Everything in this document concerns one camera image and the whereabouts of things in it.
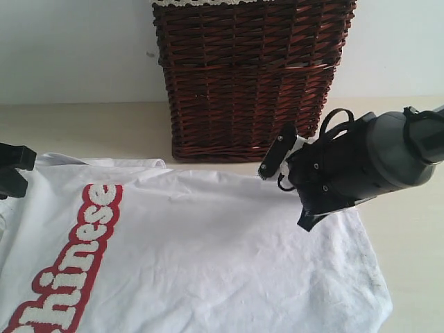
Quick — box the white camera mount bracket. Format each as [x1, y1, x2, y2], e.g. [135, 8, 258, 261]
[278, 135, 310, 180]

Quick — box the brown wicker basket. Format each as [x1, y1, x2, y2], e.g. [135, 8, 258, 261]
[152, 0, 357, 163]

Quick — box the black camera cable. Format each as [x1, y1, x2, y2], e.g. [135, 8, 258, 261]
[277, 108, 355, 191]

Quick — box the white lace basket liner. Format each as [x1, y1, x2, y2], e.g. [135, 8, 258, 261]
[151, 0, 259, 7]

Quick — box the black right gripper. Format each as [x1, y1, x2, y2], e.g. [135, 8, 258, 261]
[289, 131, 378, 232]

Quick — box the white t-shirt with red lettering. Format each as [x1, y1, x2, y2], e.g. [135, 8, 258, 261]
[1, 153, 392, 332]

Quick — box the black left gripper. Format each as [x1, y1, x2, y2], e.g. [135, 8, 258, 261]
[1, 143, 37, 200]

